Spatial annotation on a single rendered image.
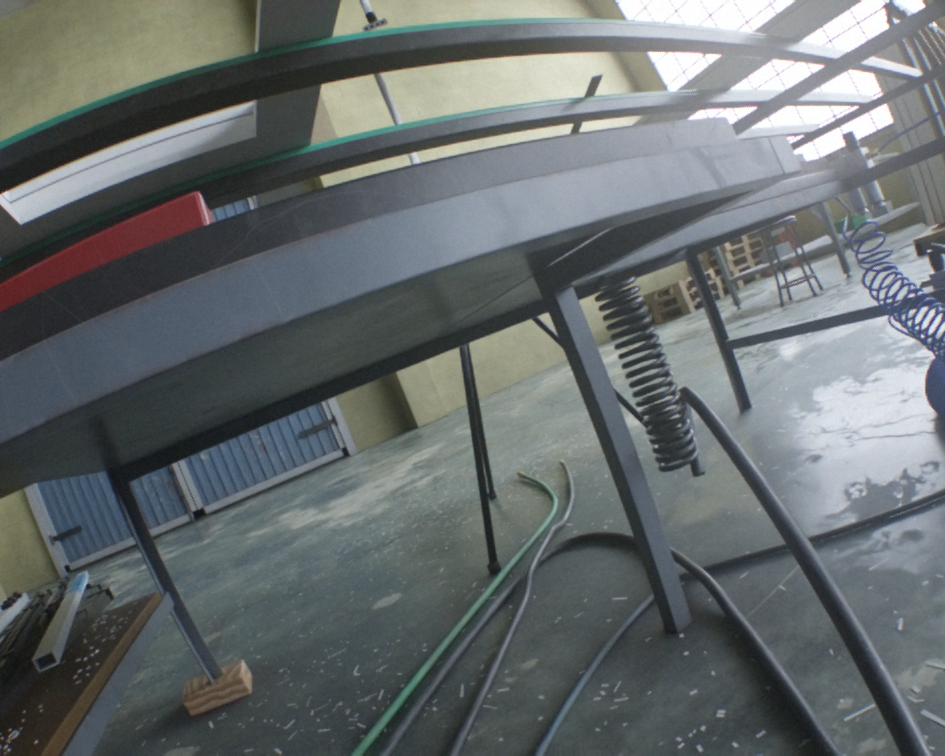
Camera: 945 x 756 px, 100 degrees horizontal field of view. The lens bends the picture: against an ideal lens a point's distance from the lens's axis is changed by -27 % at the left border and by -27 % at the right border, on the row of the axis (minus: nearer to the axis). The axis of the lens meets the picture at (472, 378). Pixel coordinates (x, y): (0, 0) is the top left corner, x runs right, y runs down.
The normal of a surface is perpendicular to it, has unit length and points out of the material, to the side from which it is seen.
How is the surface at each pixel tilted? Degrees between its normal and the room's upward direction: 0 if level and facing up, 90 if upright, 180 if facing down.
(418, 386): 90
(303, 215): 90
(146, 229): 90
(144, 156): 90
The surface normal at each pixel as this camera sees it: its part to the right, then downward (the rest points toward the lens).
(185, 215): 0.26, -0.07
